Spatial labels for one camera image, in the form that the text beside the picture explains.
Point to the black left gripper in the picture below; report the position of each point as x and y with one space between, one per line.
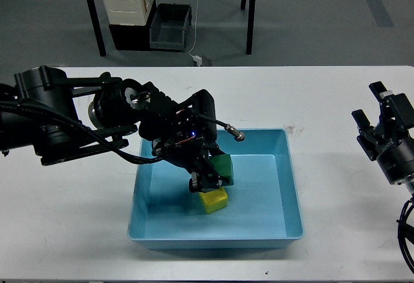
183 134

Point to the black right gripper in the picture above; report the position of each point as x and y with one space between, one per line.
394 155

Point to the green block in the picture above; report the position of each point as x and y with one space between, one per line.
224 167

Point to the yellow block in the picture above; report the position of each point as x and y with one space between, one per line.
214 200

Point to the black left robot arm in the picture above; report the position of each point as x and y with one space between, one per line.
64 119

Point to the light blue plastic box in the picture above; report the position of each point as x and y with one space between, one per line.
262 211

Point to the black box under crate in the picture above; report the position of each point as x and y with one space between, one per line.
133 37

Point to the white power adapter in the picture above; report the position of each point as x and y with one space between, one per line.
201 61

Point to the dark grey storage bin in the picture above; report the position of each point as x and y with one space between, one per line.
169 27

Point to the black right table leg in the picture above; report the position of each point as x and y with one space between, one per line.
250 26

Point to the black left table leg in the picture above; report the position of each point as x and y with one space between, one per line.
96 27

